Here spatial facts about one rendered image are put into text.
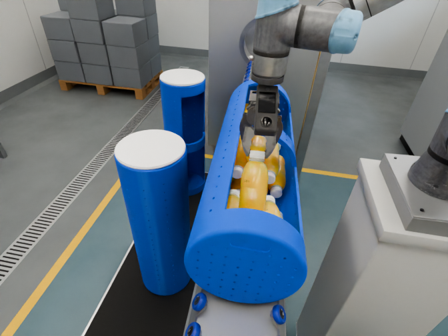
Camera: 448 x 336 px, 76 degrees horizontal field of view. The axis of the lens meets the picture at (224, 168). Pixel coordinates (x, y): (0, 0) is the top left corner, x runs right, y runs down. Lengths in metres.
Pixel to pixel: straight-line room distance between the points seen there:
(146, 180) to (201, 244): 0.53
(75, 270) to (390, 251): 1.82
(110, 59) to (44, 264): 2.67
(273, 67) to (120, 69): 3.58
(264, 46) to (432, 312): 0.93
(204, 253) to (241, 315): 0.24
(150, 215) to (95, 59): 3.23
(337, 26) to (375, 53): 5.25
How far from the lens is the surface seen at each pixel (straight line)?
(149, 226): 1.30
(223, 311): 0.84
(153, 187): 1.14
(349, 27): 0.60
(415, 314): 1.18
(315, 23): 0.60
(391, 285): 1.03
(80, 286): 2.10
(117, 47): 4.04
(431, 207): 0.87
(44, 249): 2.38
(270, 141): 0.71
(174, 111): 1.85
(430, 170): 0.89
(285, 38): 0.61
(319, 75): 1.81
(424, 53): 6.08
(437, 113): 3.29
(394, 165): 0.97
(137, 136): 1.27
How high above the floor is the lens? 1.68
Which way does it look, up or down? 37 degrees down
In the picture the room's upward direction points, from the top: 3 degrees clockwise
